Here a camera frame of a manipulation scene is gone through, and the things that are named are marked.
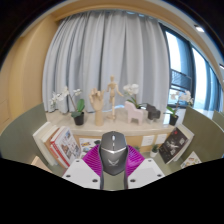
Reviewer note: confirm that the red-spined photo magazine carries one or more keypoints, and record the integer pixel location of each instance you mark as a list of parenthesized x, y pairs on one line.
[(68, 145)]

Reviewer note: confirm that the white orchid in black pot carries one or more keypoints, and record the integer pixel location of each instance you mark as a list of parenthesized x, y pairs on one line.
[(131, 89), (79, 119), (173, 119)]

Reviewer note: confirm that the grey curtain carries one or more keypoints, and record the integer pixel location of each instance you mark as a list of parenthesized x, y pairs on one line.
[(110, 50)]

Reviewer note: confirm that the beige desk back ledge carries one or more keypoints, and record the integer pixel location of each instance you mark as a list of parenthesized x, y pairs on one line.
[(133, 137)]

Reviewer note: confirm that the tan book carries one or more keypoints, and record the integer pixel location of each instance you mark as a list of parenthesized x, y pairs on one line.
[(49, 140)]

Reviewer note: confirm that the white sticker sheet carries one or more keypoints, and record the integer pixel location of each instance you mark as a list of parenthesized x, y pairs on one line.
[(87, 145)]

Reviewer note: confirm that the colourful sticker sheet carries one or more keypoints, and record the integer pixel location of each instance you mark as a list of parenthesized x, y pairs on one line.
[(191, 160)]

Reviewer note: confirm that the green desk partition panel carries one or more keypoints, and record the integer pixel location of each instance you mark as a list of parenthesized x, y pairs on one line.
[(16, 136), (206, 136)]

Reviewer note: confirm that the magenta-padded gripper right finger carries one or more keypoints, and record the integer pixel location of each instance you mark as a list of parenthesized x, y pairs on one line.
[(146, 171)]

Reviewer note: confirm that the ceiling light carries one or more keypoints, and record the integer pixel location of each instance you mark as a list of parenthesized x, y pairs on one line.
[(199, 29), (222, 66)]

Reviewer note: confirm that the grey computer mouse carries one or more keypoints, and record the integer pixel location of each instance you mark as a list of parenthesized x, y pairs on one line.
[(114, 156)]

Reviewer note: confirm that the white wall socket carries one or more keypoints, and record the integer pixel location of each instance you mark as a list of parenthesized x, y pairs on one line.
[(147, 140), (161, 139)]

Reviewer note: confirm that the wooden mannequin figure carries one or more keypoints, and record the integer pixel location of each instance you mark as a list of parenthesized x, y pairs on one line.
[(113, 93)]

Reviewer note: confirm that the black-covered book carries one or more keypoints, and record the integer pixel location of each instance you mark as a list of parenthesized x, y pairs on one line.
[(172, 145)]

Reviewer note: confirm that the dark horse figurine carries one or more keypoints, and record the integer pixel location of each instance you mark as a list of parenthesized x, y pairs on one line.
[(154, 113)]

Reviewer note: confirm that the small succulent in white pot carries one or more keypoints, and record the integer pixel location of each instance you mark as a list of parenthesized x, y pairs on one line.
[(153, 152), (137, 148)]

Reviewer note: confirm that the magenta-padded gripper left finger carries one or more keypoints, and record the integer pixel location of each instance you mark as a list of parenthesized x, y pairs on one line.
[(80, 173)]

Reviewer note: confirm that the thick white book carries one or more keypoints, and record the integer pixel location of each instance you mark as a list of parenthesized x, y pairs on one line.
[(40, 136)]

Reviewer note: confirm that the pink horse figurine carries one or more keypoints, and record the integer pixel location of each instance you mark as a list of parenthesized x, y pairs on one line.
[(135, 114)]

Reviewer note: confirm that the dark-framed window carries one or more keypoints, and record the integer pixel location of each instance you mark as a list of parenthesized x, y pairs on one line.
[(180, 66)]

